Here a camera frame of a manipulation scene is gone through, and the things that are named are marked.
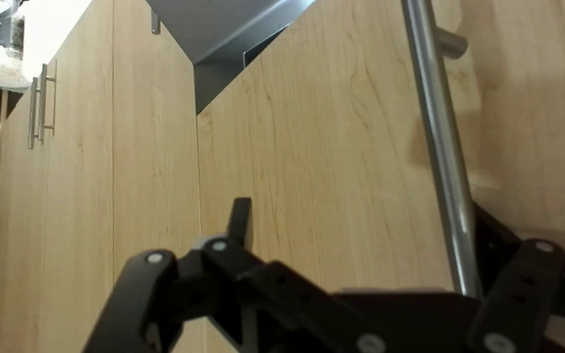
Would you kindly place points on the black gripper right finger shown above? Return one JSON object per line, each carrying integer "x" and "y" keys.
{"x": 518, "y": 295}

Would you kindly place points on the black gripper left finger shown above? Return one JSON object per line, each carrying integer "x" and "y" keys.
{"x": 275, "y": 295}

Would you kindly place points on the wood cabinet door white inside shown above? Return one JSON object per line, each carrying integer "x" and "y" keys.
{"x": 328, "y": 163}

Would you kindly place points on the narrow long wood cabinet door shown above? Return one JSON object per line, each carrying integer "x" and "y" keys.
{"x": 155, "y": 197}

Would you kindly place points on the light wood cabinet door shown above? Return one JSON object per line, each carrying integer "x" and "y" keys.
{"x": 18, "y": 261}
{"x": 77, "y": 228}

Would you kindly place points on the stainless steel range hood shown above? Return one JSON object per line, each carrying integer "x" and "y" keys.
{"x": 210, "y": 26}

